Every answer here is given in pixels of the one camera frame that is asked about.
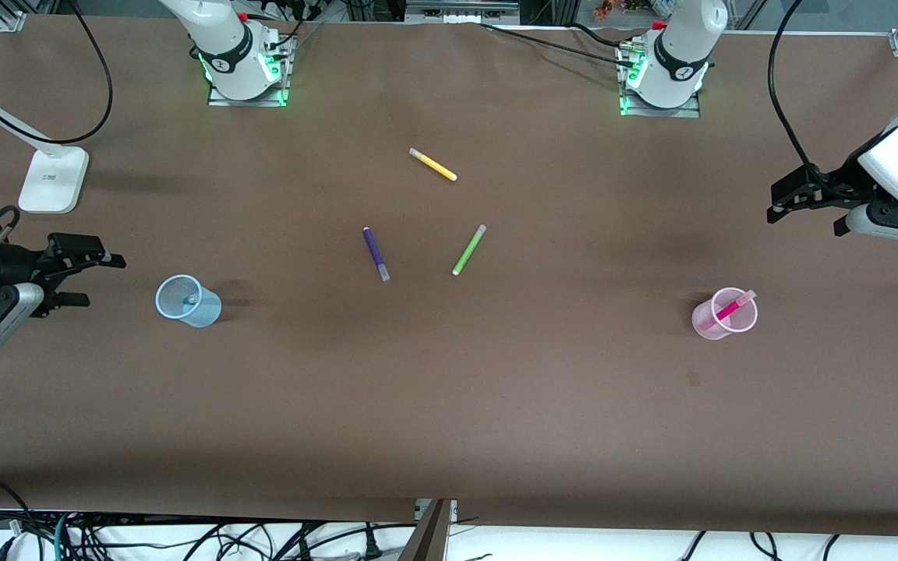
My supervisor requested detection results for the pink marker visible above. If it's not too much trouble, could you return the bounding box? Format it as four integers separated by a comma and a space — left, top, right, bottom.
709, 290, 758, 327

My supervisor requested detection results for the white desk lamp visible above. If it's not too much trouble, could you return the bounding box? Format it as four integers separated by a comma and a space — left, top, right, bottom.
0, 86, 90, 215

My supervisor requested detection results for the translucent blue plastic cup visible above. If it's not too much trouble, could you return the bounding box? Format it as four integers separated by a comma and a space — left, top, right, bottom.
155, 274, 223, 329

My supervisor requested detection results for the translucent pink plastic cup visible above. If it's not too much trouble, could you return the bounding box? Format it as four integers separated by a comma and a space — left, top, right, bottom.
691, 287, 759, 341

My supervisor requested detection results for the purple marker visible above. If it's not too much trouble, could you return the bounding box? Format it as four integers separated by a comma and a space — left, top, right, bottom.
362, 227, 391, 282

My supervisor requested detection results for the green marker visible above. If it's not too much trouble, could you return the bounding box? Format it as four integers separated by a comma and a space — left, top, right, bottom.
451, 224, 488, 277

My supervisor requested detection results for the yellow marker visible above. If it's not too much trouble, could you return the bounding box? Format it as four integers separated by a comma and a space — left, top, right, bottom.
408, 147, 458, 182

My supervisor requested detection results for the grey power strip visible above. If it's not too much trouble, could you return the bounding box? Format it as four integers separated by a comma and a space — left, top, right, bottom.
406, 0, 521, 25

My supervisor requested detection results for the brown table leg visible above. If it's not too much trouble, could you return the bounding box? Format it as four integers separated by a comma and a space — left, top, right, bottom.
397, 499, 451, 561

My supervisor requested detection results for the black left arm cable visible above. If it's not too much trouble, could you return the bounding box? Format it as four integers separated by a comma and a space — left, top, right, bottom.
768, 0, 818, 174

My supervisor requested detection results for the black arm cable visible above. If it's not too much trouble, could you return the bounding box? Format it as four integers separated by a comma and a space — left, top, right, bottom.
0, 0, 114, 254
768, 0, 818, 174

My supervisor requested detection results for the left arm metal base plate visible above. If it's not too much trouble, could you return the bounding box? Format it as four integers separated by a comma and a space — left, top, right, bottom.
618, 43, 702, 119

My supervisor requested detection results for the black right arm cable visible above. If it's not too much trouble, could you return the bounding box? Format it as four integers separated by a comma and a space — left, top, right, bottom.
0, 0, 114, 254

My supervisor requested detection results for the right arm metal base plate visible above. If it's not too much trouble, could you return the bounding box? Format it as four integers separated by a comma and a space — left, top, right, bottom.
207, 35, 292, 108

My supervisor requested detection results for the black cable on table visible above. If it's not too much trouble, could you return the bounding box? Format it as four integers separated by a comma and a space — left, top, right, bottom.
480, 22, 646, 68

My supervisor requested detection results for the white metal bracket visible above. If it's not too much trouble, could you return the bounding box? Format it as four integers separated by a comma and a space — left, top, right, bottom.
415, 499, 459, 524

